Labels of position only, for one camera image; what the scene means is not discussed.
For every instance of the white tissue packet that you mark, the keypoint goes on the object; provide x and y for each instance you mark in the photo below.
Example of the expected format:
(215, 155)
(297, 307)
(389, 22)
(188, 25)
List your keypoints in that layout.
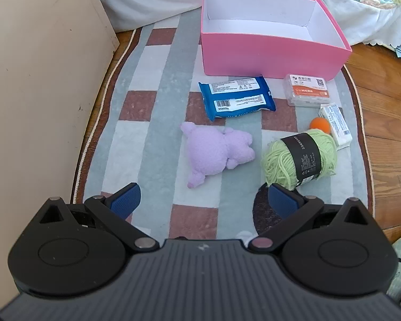
(337, 127)

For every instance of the green yarn ball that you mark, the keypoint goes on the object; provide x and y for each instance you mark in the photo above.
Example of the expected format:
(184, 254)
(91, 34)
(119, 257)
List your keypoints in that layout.
(280, 160)

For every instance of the clear plastic box orange label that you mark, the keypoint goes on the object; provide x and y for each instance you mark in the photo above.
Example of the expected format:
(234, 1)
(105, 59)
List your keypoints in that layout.
(307, 90)

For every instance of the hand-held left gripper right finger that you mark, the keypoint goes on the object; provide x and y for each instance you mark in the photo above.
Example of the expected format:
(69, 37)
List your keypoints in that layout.
(282, 201)

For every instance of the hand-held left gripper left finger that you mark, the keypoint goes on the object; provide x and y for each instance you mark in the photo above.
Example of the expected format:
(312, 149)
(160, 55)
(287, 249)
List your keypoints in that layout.
(125, 200)

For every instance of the checkered rug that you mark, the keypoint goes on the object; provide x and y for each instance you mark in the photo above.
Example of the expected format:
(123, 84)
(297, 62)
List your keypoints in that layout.
(147, 140)

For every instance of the purple plush toy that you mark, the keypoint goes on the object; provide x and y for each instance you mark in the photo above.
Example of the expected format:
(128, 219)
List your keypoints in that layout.
(210, 150)

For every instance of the blue wet wipes packet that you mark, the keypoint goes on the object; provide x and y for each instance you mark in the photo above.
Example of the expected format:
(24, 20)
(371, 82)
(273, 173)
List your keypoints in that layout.
(237, 102)

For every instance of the orange ball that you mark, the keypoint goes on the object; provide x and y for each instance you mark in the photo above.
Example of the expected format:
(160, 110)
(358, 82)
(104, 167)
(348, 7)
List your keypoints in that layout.
(320, 123)

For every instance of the pink cardboard box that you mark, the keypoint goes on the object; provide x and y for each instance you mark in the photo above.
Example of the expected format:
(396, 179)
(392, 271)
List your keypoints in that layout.
(264, 57)

